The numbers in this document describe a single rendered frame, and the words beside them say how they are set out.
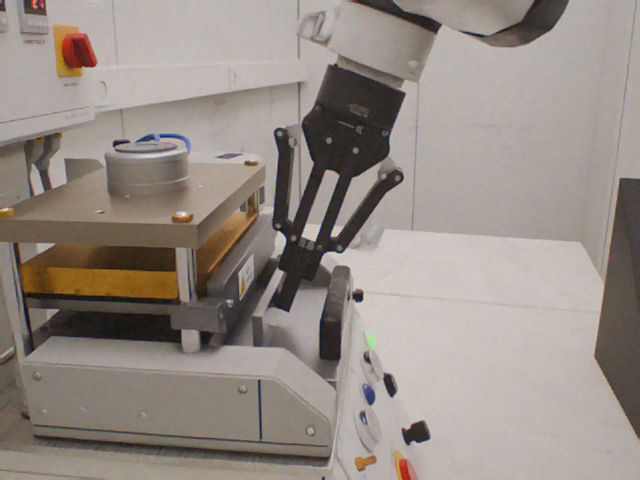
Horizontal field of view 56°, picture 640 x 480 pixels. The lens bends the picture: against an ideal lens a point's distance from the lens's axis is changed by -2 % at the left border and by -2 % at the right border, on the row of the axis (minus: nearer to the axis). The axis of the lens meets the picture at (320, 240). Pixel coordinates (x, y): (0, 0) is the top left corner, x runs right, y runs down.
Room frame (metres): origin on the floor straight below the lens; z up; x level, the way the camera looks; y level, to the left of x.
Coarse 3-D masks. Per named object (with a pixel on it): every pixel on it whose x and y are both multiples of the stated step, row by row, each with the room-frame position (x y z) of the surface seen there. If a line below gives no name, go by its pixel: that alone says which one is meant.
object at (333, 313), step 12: (336, 276) 0.60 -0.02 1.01; (348, 276) 0.61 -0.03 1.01; (336, 288) 0.57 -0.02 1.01; (348, 288) 0.60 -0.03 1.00; (336, 300) 0.54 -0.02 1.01; (348, 300) 0.63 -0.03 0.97; (324, 312) 0.51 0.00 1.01; (336, 312) 0.51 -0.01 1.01; (324, 324) 0.49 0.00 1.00; (336, 324) 0.49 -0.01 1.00; (324, 336) 0.49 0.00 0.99; (336, 336) 0.49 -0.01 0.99; (324, 348) 0.49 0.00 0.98; (336, 348) 0.49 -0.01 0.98
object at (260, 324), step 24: (264, 288) 0.67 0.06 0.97; (312, 288) 0.67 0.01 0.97; (264, 312) 0.51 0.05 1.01; (312, 312) 0.60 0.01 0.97; (240, 336) 0.54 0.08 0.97; (264, 336) 0.50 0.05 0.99; (288, 336) 0.54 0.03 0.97; (312, 336) 0.54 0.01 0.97; (312, 360) 0.49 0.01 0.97; (336, 360) 0.49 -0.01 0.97; (336, 384) 0.46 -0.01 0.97; (336, 408) 0.46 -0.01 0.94
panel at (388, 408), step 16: (352, 336) 0.64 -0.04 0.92; (352, 352) 0.60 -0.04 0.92; (352, 368) 0.57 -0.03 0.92; (384, 368) 0.71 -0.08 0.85; (352, 384) 0.54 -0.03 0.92; (368, 384) 0.60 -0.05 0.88; (384, 384) 0.67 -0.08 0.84; (352, 400) 0.52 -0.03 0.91; (384, 400) 0.63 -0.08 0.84; (400, 400) 0.71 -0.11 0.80; (352, 416) 0.50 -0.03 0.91; (384, 416) 0.60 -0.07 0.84; (400, 416) 0.67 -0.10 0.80; (352, 432) 0.48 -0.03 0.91; (384, 432) 0.57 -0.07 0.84; (400, 432) 0.63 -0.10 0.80; (352, 448) 0.45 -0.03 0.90; (384, 448) 0.54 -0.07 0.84; (400, 448) 0.60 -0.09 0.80; (352, 464) 0.44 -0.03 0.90; (368, 464) 0.44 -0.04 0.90; (384, 464) 0.52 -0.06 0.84
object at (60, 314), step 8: (56, 312) 0.52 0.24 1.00; (64, 312) 0.52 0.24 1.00; (72, 312) 0.52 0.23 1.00; (80, 312) 0.52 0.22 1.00; (88, 312) 0.52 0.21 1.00; (96, 312) 0.52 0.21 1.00; (104, 312) 0.52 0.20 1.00; (112, 312) 0.52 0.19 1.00; (88, 320) 0.50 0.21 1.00; (96, 320) 0.50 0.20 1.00
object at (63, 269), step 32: (224, 224) 0.63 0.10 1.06; (64, 256) 0.52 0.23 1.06; (96, 256) 0.52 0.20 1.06; (128, 256) 0.52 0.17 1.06; (160, 256) 0.52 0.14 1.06; (224, 256) 0.53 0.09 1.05; (32, 288) 0.49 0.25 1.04; (64, 288) 0.49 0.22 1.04; (96, 288) 0.49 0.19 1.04; (128, 288) 0.48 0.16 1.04; (160, 288) 0.48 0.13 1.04
